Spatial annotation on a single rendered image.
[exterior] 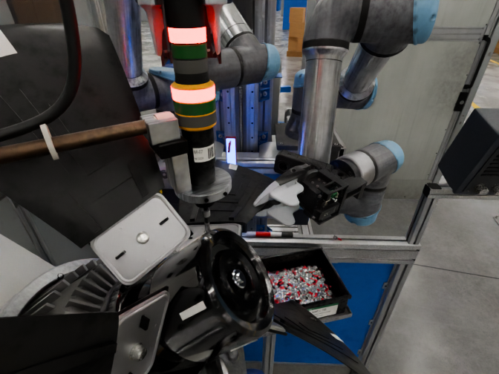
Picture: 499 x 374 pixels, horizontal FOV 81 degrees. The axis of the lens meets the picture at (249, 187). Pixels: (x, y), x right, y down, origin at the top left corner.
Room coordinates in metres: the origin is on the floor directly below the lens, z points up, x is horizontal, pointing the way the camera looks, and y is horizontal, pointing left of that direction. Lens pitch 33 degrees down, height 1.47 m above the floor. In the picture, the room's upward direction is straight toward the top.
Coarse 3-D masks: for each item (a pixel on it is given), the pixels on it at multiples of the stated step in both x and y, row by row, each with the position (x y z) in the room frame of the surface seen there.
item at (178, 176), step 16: (160, 112) 0.30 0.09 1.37; (160, 128) 0.27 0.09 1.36; (176, 128) 0.28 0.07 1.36; (160, 144) 0.27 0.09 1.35; (176, 144) 0.27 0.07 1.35; (176, 160) 0.27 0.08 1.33; (176, 176) 0.27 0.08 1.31; (224, 176) 0.31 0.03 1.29; (176, 192) 0.27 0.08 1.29; (192, 192) 0.27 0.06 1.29; (208, 192) 0.27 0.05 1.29; (224, 192) 0.28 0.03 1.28
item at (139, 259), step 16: (144, 208) 0.26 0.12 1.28; (160, 208) 0.26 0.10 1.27; (128, 224) 0.24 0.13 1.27; (144, 224) 0.25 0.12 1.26; (176, 224) 0.25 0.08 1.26; (96, 240) 0.22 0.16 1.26; (112, 240) 0.23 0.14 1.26; (128, 240) 0.23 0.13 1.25; (160, 240) 0.24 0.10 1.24; (176, 240) 0.24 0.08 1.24; (112, 256) 0.22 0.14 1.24; (128, 256) 0.22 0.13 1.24; (144, 256) 0.23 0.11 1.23; (160, 256) 0.23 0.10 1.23; (112, 272) 0.21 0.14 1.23; (128, 272) 0.21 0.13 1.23; (144, 272) 0.21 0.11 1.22
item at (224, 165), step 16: (240, 176) 0.50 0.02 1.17; (256, 176) 0.52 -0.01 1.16; (240, 192) 0.42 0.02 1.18; (256, 192) 0.44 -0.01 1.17; (192, 208) 0.37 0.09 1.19; (224, 208) 0.37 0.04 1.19; (240, 208) 0.37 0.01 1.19; (256, 208) 0.38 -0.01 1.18; (192, 224) 0.33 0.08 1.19; (240, 224) 0.33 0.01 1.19
